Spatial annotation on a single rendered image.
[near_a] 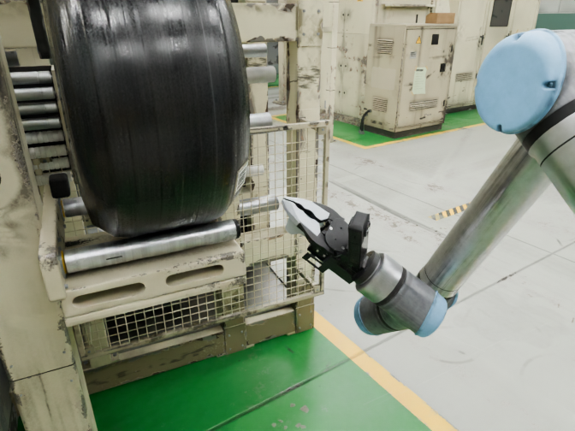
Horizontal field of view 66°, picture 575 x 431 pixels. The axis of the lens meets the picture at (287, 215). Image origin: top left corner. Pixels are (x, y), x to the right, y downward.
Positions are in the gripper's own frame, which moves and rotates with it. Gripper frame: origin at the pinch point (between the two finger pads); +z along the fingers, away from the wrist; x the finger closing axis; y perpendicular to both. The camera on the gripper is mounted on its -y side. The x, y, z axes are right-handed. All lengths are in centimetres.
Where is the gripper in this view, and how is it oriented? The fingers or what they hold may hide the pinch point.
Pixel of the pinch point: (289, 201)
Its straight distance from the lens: 81.5
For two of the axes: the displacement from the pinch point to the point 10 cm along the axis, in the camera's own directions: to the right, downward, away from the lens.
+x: 4.2, -6.6, 6.3
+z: -8.0, -6.0, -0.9
